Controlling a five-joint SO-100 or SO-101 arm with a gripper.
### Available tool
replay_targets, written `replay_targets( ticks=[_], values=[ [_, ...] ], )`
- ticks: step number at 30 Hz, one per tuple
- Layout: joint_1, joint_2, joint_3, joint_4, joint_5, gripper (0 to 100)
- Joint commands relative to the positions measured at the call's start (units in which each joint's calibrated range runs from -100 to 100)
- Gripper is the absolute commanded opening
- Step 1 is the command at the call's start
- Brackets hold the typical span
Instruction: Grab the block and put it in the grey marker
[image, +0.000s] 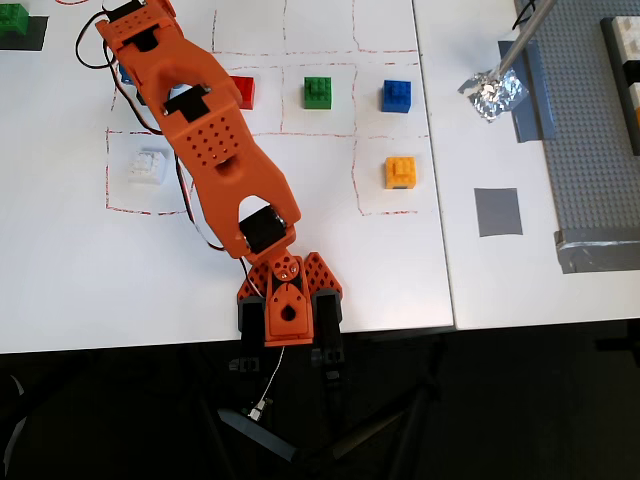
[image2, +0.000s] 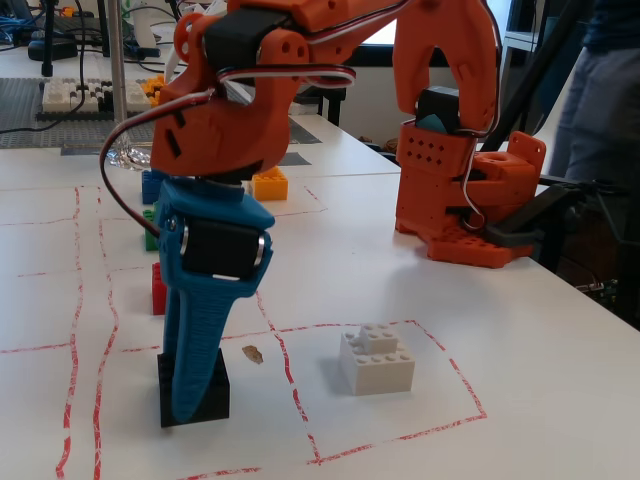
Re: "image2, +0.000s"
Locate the white brick block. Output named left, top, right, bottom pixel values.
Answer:
left=339, top=323, right=416, bottom=396

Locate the green brick block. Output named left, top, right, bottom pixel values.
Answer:
left=142, top=207, right=162, bottom=253

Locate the black slanted pole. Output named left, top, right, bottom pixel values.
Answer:
left=479, top=0, right=602, bottom=154

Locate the orange brick block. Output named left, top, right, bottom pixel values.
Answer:
left=251, top=167, right=290, bottom=201

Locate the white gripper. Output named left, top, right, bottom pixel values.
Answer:
left=165, top=0, right=229, bottom=84

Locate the white and black brick panel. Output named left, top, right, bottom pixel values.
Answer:
left=41, top=78, right=151, bottom=114

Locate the black brick block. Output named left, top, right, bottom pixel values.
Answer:
left=158, top=348, right=232, bottom=429

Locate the metal pole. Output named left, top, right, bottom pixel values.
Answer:
left=108, top=0, right=129, bottom=151

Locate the orange brick stack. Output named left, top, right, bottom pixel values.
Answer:
left=141, top=74, right=167, bottom=109

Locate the blue brick block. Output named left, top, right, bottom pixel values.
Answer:
left=141, top=169, right=167, bottom=205

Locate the white base servo wire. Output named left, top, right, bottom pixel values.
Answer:
left=457, top=130, right=490, bottom=232

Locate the red brick block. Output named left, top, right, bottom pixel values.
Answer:
left=151, top=262, right=169, bottom=316

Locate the gripper servo wire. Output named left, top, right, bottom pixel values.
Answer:
left=98, top=89, right=222, bottom=237

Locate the grey studded baseplate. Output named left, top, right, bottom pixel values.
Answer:
left=0, top=77, right=324, bottom=150

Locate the person in dark clothes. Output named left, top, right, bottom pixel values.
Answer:
left=547, top=0, right=640, bottom=187

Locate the black upright stand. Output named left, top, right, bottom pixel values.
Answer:
left=41, top=0, right=57, bottom=77

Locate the grey tape strip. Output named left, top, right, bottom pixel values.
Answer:
left=60, top=141, right=152, bottom=157

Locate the black table clamp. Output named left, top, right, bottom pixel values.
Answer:
left=482, top=179, right=609, bottom=250

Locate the black box device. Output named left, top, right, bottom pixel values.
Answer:
left=27, top=39, right=79, bottom=62

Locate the blue cable bundle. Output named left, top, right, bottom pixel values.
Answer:
left=0, top=14, right=32, bottom=47

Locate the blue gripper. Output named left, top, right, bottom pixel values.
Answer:
left=152, top=177, right=277, bottom=424

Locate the white plastic stand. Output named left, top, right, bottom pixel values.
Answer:
left=127, top=0, right=161, bottom=57

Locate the controller circuit board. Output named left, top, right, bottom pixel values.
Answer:
left=574, top=278, right=621, bottom=307

